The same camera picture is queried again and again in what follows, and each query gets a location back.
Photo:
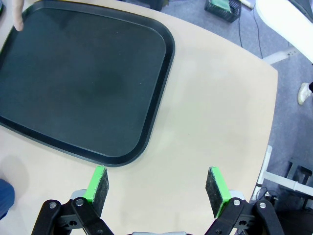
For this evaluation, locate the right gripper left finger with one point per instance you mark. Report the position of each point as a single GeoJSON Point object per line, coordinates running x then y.
{"type": "Point", "coordinates": [97, 186]}

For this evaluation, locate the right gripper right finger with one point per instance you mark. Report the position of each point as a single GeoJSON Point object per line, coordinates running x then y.
{"type": "Point", "coordinates": [217, 188]}

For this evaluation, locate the blue mug yellow inside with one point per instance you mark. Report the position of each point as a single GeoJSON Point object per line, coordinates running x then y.
{"type": "Point", "coordinates": [6, 198]}

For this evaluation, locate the person's left hand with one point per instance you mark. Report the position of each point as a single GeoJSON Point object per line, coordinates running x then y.
{"type": "Point", "coordinates": [18, 17]}

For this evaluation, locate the black floor base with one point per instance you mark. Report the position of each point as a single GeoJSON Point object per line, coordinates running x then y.
{"type": "Point", "coordinates": [300, 178]}

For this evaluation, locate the black plastic tray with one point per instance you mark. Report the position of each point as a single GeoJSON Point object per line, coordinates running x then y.
{"type": "Point", "coordinates": [80, 80]}

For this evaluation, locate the white shoe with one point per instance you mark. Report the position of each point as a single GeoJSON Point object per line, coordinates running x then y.
{"type": "Point", "coordinates": [304, 94]}

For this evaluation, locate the black crate green contents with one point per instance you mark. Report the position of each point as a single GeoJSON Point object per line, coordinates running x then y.
{"type": "Point", "coordinates": [223, 11]}

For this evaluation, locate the white table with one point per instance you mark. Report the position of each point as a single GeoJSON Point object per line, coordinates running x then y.
{"type": "Point", "coordinates": [288, 22]}

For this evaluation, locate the white table leg frame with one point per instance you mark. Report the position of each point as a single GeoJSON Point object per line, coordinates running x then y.
{"type": "Point", "coordinates": [266, 171]}

